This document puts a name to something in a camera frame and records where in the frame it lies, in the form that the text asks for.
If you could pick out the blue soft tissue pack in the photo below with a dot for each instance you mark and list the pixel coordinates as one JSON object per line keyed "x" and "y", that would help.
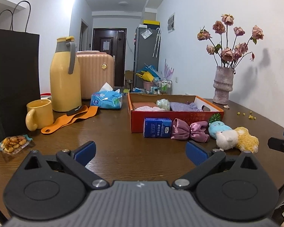
{"x": 107, "y": 98}

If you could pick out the red orange cardboard box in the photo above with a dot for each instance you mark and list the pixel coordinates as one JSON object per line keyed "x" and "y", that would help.
{"x": 209, "y": 110}

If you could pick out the yellow blue toy clutter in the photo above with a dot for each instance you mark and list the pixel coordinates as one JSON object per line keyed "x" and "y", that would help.
{"x": 148, "y": 74}

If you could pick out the yellow box on fridge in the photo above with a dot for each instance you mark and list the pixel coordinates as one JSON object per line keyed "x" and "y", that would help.
{"x": 152, "y": 23}

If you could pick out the blue handkerchief tissue pack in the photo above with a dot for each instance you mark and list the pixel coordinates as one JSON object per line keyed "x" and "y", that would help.
{"x": 157, "y": 128}

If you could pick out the yellow ceramic mug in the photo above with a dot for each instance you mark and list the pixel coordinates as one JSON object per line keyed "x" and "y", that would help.
{"x": 39, "y": 114}

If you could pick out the black paper shopping bag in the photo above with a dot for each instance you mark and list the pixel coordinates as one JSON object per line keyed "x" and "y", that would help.
{"x": 19, "y": 79}

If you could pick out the yellow flower bits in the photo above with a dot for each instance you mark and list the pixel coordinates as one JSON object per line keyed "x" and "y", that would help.
{"x": 249, "y": 115}

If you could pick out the terracotta sponge block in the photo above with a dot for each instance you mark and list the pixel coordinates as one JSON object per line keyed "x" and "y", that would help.
{"x": 143, "y": 104}

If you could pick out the yellow white plush toy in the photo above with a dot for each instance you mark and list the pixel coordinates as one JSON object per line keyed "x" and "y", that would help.
{"x": 238, "y": 138}

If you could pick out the pink textured vase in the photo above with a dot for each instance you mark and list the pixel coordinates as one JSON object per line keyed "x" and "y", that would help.
{"x": 223, "y": 84}

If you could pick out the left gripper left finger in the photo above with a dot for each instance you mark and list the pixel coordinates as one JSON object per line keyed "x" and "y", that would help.
{"x": 74, "y": 162}

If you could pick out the dark brown entry door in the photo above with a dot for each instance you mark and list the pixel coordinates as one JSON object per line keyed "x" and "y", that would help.
{"x": 112, "y": 42}

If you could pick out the dried pink roses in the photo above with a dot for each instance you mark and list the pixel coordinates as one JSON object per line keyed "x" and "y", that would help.
{"x": 228, "y": 52}

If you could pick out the yellow thermos jug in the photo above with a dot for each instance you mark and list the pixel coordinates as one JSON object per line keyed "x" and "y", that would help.
{"x": 65, "y": 76}

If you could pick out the wire storage cart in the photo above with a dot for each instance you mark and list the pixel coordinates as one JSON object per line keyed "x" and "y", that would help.
{"x": 164, "y": 86}

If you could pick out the iridescent plastic bag ball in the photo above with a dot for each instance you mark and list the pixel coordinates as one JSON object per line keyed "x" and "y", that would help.
{"x": 163, "y": 104}

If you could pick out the blue plush toy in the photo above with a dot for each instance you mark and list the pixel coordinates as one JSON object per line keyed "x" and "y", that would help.
{"x": 216, "y": 127}

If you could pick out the snack packet with nuts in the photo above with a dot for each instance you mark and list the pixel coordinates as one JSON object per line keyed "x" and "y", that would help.
{"x": 13, "y": 145}

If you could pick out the pink satin bow scrunchie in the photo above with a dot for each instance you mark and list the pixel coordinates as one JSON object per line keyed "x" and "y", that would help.
{"x": 197, "y": 131}

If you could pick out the small brown cardboard box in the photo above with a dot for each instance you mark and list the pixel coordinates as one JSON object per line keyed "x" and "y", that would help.
{"x": 129, "y": 77}

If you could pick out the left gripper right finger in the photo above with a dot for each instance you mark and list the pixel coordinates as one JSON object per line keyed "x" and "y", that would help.
{"x": 206, "y": 163}

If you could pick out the purple drawstring pouch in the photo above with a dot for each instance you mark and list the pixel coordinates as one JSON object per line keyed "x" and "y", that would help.
{"x": 184, "y": 107}

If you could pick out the pink suitcase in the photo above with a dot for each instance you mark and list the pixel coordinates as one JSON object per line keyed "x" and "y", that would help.
{"x": 96, "y": 69}

